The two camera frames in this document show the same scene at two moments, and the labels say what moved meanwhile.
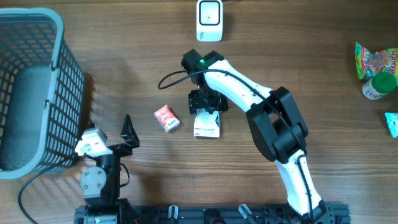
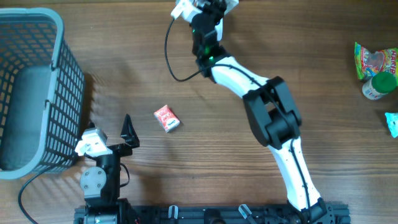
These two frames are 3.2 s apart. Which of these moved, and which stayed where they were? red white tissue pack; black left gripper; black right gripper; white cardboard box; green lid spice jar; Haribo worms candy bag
Moved: white cardboard box; black right gripper
Stayed: red white tissue pack; black left gripper; green lid spice jar; Haribo worms candy bag
